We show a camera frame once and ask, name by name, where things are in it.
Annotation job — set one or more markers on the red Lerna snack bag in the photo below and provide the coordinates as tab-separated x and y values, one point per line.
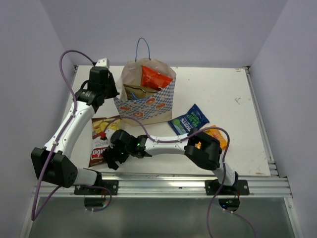
154	80

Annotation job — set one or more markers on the aluminium mounting rail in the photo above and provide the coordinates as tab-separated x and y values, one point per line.
178	186

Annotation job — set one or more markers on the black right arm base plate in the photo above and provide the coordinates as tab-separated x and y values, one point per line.
239	188

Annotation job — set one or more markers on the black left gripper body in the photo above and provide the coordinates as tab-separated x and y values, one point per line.
109	89

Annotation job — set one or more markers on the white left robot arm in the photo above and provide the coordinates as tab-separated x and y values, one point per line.
52	162

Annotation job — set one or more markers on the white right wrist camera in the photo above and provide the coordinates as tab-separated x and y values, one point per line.
105	135

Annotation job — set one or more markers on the blue checkered paper bag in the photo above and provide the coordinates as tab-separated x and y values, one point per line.
156	108

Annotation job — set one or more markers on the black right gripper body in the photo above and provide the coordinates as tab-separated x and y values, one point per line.
123	153

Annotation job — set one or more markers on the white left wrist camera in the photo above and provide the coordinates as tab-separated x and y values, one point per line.
104	62

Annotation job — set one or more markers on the blue Burts snack bag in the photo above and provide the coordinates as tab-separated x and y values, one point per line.
194	118

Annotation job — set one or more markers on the light blue cassava chips bag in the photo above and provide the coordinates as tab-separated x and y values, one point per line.
135	92

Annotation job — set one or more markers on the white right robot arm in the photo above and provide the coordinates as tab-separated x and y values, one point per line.
200	148

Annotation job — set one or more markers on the yellow snack bag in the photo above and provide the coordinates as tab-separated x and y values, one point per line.
218	135

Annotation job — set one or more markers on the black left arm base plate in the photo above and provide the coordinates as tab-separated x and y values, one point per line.
106	187

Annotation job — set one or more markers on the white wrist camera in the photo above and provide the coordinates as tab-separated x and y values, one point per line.
104	62
105	135

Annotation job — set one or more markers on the Chuba cassava chips bag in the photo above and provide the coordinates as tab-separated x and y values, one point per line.
98	133

